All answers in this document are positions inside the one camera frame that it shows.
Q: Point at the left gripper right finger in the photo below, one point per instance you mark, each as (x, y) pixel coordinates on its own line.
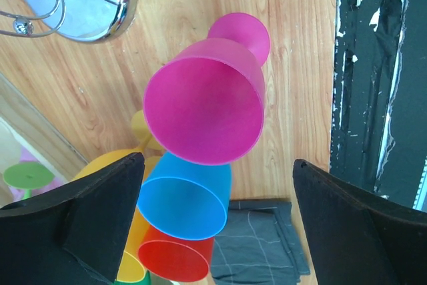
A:
(356, 237)

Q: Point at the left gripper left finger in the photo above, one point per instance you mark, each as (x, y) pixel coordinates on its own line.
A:
(74, 234)

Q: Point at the yellow wine glass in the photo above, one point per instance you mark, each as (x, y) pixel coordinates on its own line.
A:
(130, 268)
(148, 146)

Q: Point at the green wine glass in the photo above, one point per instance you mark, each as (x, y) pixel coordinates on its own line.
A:
(28, 176)

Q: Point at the red wine glass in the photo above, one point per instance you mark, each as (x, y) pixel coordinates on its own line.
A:
(174, 258)

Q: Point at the blue wine glass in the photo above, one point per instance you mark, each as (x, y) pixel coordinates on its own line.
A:
(186, 200)

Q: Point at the magenta wine glass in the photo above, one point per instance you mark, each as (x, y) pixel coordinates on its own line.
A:
(206, 105)

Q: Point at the wooden clothes rack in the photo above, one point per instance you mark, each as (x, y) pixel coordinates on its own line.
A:
(23, 125)

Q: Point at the pink t-shirt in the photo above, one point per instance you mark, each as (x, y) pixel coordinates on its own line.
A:
(26, 156)

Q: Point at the dark grey folded cloth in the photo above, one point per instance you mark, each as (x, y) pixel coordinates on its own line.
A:
(259, 245)

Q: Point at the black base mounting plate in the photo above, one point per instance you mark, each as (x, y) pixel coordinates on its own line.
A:
(378, 135)

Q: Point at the grey cable duct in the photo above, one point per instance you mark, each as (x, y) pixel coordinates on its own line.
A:
(420, 197)

